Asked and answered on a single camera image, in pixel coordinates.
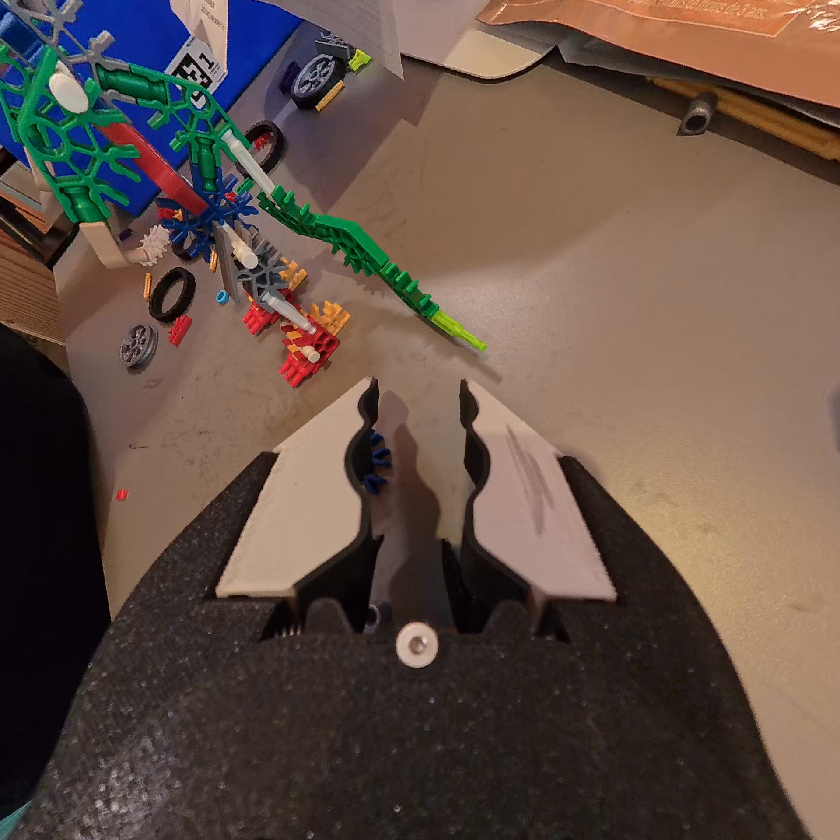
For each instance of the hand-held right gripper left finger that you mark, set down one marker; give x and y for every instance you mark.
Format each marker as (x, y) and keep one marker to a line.
(289, 519)

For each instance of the small lime plastic piece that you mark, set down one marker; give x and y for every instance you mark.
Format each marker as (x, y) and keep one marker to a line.
(358, 59)

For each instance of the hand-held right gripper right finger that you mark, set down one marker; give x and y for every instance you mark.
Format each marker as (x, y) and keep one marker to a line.
(538, 519)

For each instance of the white snowflake connector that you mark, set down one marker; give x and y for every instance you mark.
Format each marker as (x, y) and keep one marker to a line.
(155, 244)

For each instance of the brown wooden box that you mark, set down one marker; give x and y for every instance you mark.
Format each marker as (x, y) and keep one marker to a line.
(26, 289)

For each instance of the printed instruction sheet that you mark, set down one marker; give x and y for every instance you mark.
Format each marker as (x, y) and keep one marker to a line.
(341, 20)

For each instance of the blue snowflake connector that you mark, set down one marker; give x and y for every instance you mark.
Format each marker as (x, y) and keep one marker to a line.
(377, 462)

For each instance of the grey toy wheel hub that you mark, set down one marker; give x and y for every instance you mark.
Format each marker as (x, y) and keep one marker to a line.
(138, 345)

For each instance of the blue plastic bin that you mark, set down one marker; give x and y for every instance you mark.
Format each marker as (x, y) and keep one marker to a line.
(145, 33)

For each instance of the colourful toy construction model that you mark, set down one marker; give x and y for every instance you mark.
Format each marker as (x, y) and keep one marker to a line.
(145, 89)

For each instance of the black toy tire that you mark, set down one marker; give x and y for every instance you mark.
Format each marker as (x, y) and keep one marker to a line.
(250, 131)
(315, 76)
(155, 305)

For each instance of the tan connector piece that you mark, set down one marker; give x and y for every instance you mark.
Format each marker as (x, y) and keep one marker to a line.
(103, 246)

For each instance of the small grey spacer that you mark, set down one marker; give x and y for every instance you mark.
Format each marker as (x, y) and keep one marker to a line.
(696, 116)

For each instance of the green and lime connector cluster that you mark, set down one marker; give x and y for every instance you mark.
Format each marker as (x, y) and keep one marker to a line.
(355, 243)

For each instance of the red fan-shaped connector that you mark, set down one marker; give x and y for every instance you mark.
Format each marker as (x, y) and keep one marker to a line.
(180, 328)

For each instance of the yellow rod with grey connector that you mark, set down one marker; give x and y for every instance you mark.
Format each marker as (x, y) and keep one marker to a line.
(775, 125)

